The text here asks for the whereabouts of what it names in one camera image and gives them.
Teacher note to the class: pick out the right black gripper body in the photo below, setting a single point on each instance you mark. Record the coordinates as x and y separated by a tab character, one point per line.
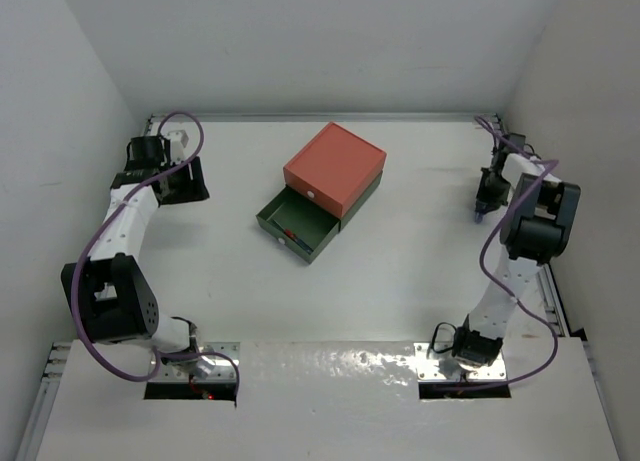
493	189

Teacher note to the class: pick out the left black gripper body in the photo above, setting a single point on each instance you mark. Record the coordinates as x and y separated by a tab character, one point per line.
183	184

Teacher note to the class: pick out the blue screwdriver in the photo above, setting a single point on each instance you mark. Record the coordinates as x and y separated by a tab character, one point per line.
291	235
479	216
280	227

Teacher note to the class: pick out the orange drawer box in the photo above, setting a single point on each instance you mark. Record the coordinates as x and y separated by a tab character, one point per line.
334	169

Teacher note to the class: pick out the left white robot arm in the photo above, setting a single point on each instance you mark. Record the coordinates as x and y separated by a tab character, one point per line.
115	302

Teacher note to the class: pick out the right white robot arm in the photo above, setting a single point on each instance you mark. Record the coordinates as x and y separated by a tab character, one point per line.
535	229

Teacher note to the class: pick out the white front cover board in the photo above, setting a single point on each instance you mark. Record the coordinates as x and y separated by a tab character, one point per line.
329	401

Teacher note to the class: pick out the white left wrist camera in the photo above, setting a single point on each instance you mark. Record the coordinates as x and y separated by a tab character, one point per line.
178	141

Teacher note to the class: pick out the aluminium table frame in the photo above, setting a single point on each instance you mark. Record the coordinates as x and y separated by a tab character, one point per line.
405	336

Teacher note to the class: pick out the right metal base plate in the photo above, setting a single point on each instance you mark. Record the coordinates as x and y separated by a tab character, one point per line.
433	364

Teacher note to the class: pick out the metal base plate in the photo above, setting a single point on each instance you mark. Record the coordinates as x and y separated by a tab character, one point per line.
215	365
433	364

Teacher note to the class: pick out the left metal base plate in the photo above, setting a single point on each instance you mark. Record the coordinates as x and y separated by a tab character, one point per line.
215	365

